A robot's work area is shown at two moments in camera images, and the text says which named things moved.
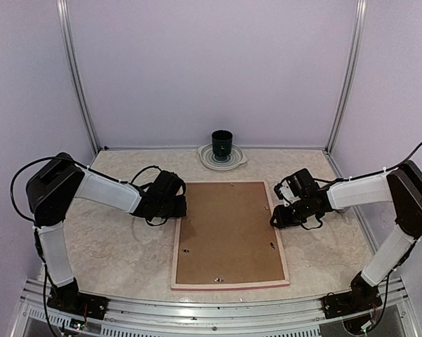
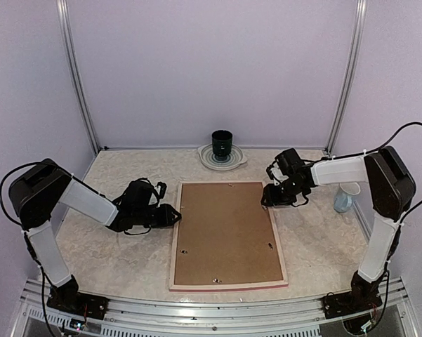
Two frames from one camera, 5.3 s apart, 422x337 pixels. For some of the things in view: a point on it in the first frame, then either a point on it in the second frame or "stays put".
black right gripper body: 295,217 → 284,196
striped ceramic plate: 207,159 stays put
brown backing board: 227,235 stays put
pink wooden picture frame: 236,285 stays put
